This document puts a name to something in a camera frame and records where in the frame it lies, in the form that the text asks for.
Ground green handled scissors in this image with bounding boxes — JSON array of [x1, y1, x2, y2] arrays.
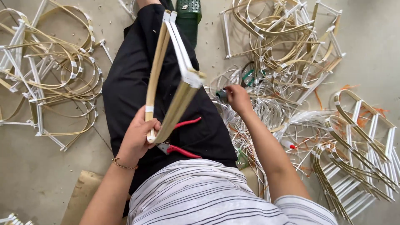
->
[[240, 61, 267, 87]]

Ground pile of white strips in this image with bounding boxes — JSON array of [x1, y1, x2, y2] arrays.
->
[[205, 67, 336, 202]]

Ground red handled pliers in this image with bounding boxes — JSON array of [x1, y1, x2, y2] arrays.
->
[[156, 117, 203, 159]]

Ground gold bead bracelet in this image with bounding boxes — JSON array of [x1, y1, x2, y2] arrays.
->
[[112, 157, 139, 170]]

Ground brown cardboard sheet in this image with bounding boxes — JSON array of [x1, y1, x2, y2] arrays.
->
[[60, 170, 132, 225]]

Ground stack of arched bamboo frames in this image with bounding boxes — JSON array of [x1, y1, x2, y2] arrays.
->
[[310, 89, 400, 225]]

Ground person's right hand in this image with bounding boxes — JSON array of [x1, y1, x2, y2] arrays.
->
[[224, 84, 254, 115]]

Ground black trousers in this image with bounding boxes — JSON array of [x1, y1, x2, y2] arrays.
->
[[102, 0, 239, 216]]

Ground bamboo frame with white tape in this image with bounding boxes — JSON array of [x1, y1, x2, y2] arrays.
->
[[145, 10, 207, 144]]

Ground striped white shirt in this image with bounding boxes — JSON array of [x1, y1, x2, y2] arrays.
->
[[126, 159, 339, 225]]

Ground person's left hand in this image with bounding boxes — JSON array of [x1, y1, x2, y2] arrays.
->
[[118, 105, 162, 166]]

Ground heap of bamboo loop frames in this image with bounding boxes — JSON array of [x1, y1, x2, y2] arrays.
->
[[0, 0, 114, 152]]

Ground green sandal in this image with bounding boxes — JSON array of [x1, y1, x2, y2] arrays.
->
[[175, 0, 202, 49]]

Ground heap of bamboo lantern frames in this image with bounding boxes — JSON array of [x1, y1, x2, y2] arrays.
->
[[219, 0, 346, 105]]

